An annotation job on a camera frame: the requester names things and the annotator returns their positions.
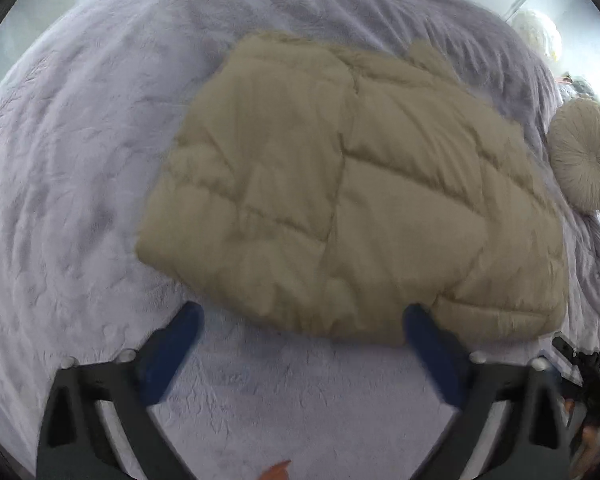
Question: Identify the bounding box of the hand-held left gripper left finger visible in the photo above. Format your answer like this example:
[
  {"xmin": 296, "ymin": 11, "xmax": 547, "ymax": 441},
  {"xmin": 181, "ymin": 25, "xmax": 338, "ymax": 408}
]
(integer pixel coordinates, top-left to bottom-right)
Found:
[{"xmin": 36, "ymin": 301, "xmax": 206, "ymax": 480}]

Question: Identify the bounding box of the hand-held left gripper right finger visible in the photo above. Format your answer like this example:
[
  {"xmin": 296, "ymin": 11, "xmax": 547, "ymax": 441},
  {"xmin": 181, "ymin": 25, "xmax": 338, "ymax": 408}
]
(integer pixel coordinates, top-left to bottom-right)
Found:
[{"xmin": 402, "ymin": 302, "xmax": 571, "ymax": 480}]

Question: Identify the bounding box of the white fluffy object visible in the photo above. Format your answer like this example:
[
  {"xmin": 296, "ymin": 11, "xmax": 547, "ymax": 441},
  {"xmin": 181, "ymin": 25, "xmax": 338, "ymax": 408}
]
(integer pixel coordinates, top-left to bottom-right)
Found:
[{"xmin": 510, "ymin": 9, "xmax": 565, "ymax": 61}]

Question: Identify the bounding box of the beige puffer jacket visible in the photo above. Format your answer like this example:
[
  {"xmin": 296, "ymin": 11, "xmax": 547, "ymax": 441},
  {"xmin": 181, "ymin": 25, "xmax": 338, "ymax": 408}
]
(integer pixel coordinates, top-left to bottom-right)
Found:
[{"xmin": 136, "ymin": 31, "xmax": 568, "ymax": 348}]

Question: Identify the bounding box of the orange object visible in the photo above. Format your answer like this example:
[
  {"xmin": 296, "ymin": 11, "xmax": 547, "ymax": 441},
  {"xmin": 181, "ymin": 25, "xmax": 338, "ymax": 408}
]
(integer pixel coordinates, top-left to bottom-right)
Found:
[{"xmin": 259, "ymin": 460, "xmax": 293, "ymax": 480}]

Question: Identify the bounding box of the round beige pleated cushion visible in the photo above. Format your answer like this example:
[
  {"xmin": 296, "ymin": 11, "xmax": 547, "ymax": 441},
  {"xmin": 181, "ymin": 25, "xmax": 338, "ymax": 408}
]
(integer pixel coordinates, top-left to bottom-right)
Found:
[{"xmin": 547, "ymin": 97, "xmax": 600, "ymax": 211}]

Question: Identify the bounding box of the lilac fluffy blanket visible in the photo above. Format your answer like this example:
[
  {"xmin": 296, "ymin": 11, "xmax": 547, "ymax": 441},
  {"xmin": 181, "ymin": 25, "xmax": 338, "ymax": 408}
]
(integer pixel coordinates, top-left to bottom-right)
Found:
[{"xmin": 0, "ymin": 0, "xmax": 600, "ymax": 480}]

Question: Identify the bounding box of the person's right hand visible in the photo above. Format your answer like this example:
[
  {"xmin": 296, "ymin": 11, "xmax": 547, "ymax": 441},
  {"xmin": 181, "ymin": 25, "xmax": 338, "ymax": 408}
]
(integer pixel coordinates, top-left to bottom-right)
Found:
[{"xmin": 562, "ymin": 397, "xmax": 600, "ymax": 476}]

